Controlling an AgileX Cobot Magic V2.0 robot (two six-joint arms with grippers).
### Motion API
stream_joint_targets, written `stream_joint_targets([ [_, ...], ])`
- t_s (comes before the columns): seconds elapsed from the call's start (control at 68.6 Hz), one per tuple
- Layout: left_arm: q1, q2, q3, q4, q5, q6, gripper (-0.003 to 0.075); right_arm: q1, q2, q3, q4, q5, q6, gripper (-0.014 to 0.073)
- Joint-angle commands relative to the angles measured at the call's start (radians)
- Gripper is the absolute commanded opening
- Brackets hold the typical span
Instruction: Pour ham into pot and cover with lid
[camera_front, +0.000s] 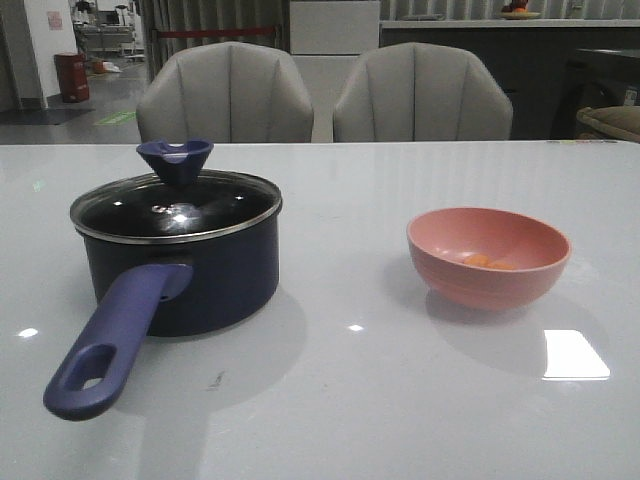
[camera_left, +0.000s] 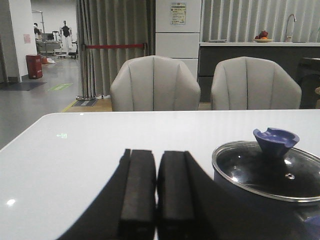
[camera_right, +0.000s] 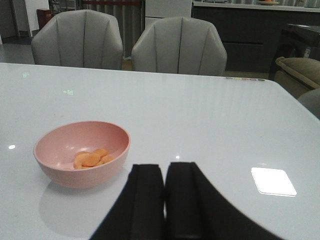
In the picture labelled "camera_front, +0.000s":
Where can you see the right grey upholstered chair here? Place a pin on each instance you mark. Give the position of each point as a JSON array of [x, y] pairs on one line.
[[421, 92]]

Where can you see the beige cushion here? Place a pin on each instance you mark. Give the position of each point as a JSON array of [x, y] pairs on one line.
[[615, 122]]

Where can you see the dark counter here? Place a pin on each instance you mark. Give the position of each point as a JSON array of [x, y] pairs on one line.
[[526, 57]]

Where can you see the pink plastic bowl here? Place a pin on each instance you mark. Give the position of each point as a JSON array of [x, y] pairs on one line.
[[527, 256]]

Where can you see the left grey upholstered chair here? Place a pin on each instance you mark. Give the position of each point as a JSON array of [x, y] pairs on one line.
[[231, 92]]

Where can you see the red trash bin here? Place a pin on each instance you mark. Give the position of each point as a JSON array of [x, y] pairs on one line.
[[71, 77]]

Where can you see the dark blue saucepan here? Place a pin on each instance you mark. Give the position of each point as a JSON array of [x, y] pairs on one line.
[[166, 290]]

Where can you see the glass lid blue knob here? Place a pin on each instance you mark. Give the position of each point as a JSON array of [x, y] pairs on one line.
[[179, 201]]

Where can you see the grey upholstered chair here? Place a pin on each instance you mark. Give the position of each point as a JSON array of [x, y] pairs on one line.
[[231, 92], [421, 92]]

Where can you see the fruit plate on counter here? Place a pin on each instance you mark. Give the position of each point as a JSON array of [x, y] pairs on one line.
[[518, 10]]

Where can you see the white cabinet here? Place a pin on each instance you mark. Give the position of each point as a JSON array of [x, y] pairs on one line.
[[326, 37]]

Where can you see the orange ham slice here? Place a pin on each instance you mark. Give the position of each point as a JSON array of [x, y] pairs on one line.
[[478, 260]]

